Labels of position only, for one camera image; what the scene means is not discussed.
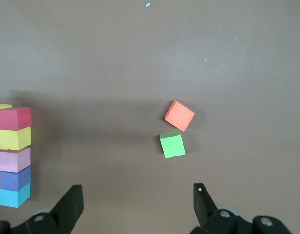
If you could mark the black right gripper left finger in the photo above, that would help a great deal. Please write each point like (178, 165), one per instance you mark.
(69, 212)

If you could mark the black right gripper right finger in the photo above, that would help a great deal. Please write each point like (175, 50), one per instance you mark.
(204, 212)

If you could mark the blue foam cube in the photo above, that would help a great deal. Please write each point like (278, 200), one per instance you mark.
(12, 196)

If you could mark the purple foam cube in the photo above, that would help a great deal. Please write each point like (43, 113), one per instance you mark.
(13, 179)

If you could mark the pink foam cube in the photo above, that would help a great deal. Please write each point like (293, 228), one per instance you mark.
(13, 159)

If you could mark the red foam cube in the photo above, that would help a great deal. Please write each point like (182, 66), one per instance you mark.
(13, 119)

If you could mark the green foam cube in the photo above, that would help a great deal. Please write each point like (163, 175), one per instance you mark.
(172, 145)

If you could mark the orange foam cube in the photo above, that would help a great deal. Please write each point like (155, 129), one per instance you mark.
(179, 115)

